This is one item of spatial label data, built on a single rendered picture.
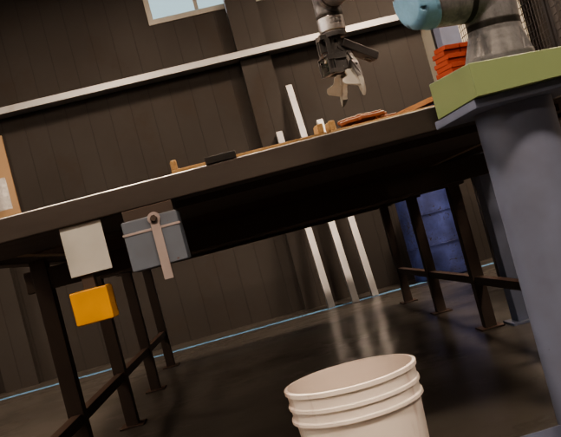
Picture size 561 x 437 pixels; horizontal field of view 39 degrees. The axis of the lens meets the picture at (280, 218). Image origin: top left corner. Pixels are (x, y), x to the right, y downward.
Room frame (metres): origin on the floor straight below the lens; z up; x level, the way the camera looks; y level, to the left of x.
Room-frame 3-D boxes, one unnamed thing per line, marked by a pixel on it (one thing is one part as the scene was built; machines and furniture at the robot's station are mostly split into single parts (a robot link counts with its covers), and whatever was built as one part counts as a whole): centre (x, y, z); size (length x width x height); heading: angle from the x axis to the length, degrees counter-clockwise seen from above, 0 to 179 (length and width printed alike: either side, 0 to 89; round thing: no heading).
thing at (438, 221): (7.37, -1.36, 0.46); 0.59 x 0.59 x 0.92
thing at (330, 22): (2.21, -0.28, 1.24); 0.08 x 0.08 x 0.05
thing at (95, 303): (1.90, 0.48, 0.74); 0.09 x 0.08 x 0.24; 93
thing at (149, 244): (1.91, 0.30, 0.77); 0.14 x 0.11 x 0.18; 93
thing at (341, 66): (2.21, -0.27, 1.16); 0.09 x 0.08 x 0.12; 108
